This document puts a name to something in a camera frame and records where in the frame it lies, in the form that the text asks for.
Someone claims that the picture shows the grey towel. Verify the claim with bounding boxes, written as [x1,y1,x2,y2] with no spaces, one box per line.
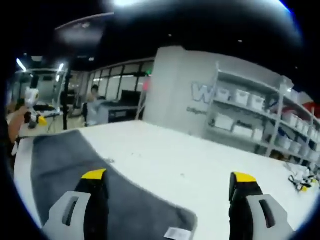
[32,129,198,240]

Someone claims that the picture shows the person's left hand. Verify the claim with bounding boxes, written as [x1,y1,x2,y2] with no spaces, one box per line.
[16,106,28,120]

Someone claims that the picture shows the background workbench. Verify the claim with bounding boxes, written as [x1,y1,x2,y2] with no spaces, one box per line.
[18,109,65,138]

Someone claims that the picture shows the yellow-white gadget on table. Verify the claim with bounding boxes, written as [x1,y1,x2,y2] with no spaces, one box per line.
[287,167,313,193]

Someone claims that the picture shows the grey low cabinet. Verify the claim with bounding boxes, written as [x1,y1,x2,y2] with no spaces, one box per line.
[99,99,141,125]

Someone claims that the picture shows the large hanging dark monitor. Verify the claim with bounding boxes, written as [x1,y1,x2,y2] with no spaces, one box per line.
[54,13,112,50]

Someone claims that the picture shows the small black desk monitor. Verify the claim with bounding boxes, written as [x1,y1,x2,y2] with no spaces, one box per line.
[121,89,143,106]

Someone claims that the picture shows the grey metal storage shelf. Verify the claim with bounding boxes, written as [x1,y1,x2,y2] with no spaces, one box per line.
[203,61,320,167]

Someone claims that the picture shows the pink banner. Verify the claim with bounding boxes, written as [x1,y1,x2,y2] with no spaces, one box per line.
[143,77,153,93]

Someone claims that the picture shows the rows of white storage bins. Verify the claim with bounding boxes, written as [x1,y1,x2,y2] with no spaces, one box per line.
[216,87,320,161]

